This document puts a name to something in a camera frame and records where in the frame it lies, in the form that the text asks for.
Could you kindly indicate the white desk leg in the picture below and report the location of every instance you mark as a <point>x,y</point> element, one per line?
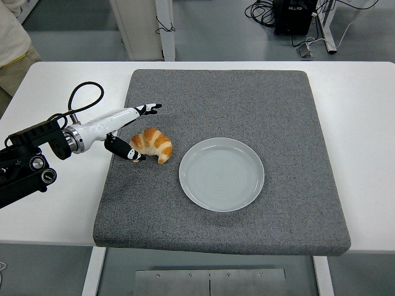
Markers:
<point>327,31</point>

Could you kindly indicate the white table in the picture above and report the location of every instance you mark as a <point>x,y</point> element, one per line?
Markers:
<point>355,123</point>

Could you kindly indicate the black computer box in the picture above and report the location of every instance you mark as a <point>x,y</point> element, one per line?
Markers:
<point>294,17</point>

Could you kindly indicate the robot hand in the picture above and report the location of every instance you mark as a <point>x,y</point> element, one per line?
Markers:
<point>105,123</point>

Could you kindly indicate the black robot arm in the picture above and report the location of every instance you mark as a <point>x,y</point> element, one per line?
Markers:
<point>27,138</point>

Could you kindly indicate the small grey floor pedal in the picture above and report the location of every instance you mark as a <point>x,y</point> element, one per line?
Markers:
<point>305,51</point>

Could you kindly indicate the pale grey round plate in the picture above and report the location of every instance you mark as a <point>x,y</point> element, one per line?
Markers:
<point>221,175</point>

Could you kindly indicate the golden croissant bread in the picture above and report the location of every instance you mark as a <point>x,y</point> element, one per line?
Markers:
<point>154,140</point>

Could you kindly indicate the person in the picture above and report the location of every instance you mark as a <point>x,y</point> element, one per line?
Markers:
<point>10,46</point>

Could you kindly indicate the grey metal plate with screws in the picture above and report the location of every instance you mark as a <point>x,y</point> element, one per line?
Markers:
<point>185,283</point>

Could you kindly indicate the grey speckled mat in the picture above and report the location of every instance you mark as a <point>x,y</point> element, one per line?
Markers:
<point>222,101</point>

